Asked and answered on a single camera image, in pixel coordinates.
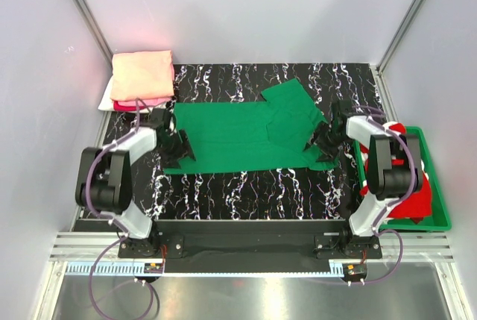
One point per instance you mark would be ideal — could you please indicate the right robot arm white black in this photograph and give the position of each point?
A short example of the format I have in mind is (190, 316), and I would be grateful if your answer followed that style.
(394, 168)

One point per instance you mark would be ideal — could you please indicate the green t shirt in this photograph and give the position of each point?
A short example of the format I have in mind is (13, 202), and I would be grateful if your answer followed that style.
(252, 136)

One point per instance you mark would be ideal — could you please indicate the folded peach t shirt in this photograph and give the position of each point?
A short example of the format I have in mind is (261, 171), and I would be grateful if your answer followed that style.
(143, 74)

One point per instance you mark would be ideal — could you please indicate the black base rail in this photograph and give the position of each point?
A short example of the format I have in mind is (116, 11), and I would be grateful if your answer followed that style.
(197, 238)

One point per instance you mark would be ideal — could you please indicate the green plastic bin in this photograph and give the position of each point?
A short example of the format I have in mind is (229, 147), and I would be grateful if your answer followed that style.
(436, 204)

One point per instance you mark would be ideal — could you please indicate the folded white t shirt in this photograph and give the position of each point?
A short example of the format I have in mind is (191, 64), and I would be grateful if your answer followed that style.
(106, 103)

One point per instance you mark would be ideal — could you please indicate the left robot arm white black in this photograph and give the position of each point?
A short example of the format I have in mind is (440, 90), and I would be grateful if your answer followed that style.
(104, 184)

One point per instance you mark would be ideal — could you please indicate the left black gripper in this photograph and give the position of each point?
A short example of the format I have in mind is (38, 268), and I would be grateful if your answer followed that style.
(170, 161)

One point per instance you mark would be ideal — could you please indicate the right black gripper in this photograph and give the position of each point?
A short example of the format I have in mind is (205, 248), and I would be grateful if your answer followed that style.
(321, 129)

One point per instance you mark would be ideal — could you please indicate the folded pink t shirt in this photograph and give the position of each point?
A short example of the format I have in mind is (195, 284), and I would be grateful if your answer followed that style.
(144, 105)

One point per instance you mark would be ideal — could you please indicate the red white t shirt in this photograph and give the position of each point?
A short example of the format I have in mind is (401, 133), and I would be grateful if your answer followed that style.
(415, 208)

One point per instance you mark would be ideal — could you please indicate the aluminium frame rail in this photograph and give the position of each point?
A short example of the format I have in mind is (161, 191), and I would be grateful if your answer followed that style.
(102, 259)

